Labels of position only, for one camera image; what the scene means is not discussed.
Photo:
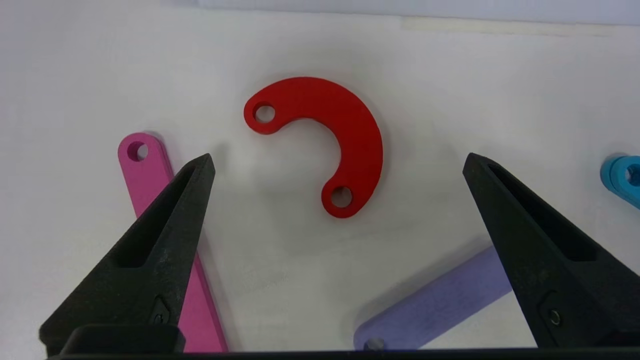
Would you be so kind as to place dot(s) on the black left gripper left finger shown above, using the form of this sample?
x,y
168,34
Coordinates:
x,y
145,285

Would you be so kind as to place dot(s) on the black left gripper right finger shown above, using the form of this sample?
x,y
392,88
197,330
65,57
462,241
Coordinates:
x,y
560,275

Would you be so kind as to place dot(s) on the pink bar with holes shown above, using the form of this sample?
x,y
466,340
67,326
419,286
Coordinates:
x,y
145,170

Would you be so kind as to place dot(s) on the red curved letter piece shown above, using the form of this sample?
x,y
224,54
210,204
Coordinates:
x,y
350,125

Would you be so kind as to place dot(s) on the blue flat bar with holes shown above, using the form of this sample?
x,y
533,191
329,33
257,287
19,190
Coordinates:
x,y
625,177

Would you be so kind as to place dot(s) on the purple short flat bar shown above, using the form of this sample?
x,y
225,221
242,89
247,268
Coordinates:
x,y
440,300

